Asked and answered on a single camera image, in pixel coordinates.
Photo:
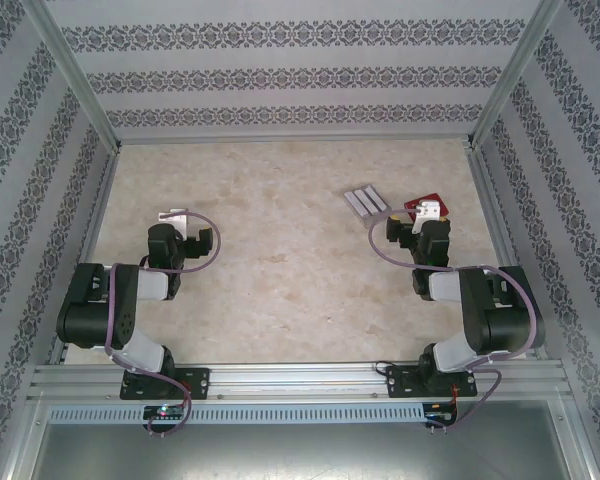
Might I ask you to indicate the red card holder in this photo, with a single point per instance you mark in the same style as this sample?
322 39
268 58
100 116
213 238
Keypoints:
409 204

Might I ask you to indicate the clear acrylic card box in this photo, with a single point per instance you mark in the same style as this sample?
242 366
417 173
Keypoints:
366 220

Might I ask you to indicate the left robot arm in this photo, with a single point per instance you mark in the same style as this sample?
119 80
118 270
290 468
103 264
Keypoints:
95 310

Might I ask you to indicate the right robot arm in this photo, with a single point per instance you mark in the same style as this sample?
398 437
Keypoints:
510 320

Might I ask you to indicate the stack of plastic cards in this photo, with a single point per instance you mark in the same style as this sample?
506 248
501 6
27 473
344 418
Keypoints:
356 205
376 197
366 201

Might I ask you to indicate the grey metal panel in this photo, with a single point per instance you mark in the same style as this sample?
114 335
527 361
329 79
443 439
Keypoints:
300 452

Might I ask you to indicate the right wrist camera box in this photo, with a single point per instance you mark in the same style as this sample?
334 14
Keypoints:
426 212

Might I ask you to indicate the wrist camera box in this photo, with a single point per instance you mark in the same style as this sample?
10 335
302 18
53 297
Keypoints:
426 212
174 218

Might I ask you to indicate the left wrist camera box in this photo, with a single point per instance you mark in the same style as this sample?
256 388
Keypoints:
174 218

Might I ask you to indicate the aluminium frame side rail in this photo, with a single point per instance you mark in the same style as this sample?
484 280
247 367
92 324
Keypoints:
87 250
500 240

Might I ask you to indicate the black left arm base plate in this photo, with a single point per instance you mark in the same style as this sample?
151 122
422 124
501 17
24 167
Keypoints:
197 382

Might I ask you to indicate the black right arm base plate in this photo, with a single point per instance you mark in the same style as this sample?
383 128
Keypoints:
400 382

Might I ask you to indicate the aluminium mounting rail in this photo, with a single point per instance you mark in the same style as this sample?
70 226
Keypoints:
300 381

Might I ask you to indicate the aluminium frame post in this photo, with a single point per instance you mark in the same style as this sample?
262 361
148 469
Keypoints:
75 70
515 70

